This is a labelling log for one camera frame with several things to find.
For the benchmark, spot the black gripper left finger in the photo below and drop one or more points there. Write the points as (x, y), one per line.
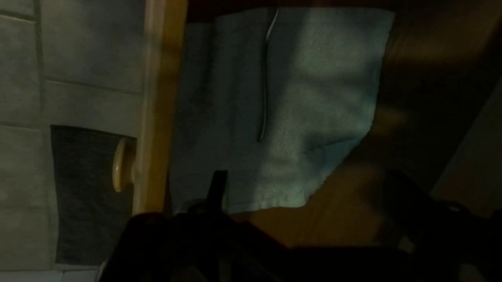
(217, 197)

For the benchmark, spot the metal fork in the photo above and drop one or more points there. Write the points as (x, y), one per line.
(267, 83)

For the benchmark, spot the dark grey floor rug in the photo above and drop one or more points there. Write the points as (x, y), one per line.
(84, 197)

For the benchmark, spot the grey blue cloth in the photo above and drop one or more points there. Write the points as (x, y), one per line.
(324, 103)

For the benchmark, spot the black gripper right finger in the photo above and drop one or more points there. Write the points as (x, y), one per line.
(408, 204)

